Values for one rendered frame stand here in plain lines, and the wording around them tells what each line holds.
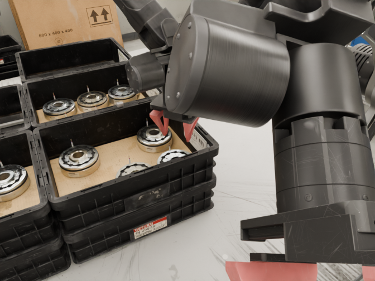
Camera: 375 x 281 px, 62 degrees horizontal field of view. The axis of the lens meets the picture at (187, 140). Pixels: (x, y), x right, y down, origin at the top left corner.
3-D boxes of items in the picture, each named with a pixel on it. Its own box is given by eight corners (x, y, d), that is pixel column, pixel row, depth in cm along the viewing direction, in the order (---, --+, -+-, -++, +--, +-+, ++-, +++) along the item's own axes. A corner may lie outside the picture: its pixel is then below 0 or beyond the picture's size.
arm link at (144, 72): (174, 15, 63) (159, 34, 70) (121, 25, 58) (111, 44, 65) (196, 72, 63) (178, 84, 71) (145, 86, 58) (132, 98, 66)
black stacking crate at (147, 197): (170, 126, 104) (169, 96, 98) (218, 182, 83) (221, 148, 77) (44, 163, 90) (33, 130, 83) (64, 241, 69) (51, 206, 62)
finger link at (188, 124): (191, 151, 73) (191, 116, 67) (163, 143, 75) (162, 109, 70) (202, 135, 78) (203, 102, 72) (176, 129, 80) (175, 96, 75)
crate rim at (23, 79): (113, 42, 141) (112, 36, 140) (136, 66, 120) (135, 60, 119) (16, 58, 126) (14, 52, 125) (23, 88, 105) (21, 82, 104)
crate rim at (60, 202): (169, 100, 99) (169, 93, 97) (221, 154, 78) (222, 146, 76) (34, 135, 84) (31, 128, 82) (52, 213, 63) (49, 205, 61)
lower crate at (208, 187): (172, 151, 111) (171, 123, 104) (216, 209, 90) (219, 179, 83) (54, 189, 96) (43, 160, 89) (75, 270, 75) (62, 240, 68)
